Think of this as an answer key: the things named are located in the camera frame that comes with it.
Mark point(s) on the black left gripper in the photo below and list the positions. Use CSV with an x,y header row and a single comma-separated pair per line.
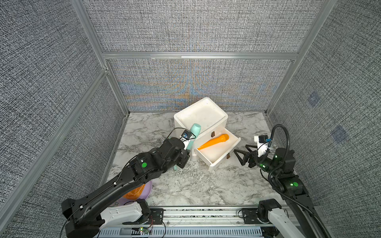
x,y
183,157

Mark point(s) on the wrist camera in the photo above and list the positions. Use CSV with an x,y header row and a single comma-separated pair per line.
x,y
186,138
262,143

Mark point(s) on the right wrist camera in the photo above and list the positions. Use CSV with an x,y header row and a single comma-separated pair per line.
x,y
262,143

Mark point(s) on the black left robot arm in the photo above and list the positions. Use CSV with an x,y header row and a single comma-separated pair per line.
x,y
83,216

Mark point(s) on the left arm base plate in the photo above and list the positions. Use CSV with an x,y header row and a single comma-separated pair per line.
x,y
151,216

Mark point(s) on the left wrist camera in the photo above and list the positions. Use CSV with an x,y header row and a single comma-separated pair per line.
x,y
186,138

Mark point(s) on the orange pastry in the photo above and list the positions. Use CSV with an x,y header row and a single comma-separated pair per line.
x,y
135,193

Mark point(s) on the orange microphone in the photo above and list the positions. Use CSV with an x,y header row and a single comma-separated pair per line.
x,y
222,138

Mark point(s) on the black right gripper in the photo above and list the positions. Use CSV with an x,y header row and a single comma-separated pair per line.
x,y
252,157

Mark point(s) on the white drawer cabinet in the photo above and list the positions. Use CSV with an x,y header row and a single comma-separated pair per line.
x,y
204,112

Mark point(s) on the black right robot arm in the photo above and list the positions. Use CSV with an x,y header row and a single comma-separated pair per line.
x,y
282,178

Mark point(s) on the purple plate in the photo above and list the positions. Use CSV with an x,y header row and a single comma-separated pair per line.
x,y
144,195

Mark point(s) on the aluminium front rail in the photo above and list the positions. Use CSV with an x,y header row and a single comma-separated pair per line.
x,y
199,222

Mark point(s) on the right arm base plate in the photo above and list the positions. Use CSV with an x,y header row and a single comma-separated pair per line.
x,y
249,215

